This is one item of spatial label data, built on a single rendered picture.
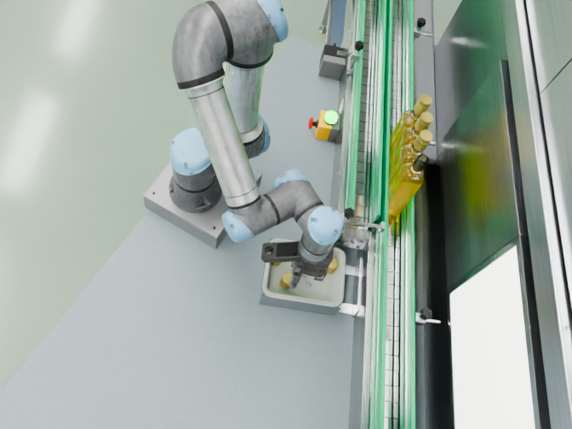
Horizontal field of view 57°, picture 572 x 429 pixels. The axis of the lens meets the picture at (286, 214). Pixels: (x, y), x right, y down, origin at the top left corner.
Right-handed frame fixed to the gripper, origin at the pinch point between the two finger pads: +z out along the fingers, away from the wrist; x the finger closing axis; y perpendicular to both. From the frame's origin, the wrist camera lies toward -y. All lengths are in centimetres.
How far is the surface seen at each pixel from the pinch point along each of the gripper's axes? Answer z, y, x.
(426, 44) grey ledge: -3, 36, 94
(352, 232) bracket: -3.6, 15.2, 14.6
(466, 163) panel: -28, 38, 28
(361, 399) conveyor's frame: -1.8, 21.2, -29.5
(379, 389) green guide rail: -10.2, 23.0, -28.0
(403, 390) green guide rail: -6.0, 30.5, -26.4
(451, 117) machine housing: -14, 40, 54
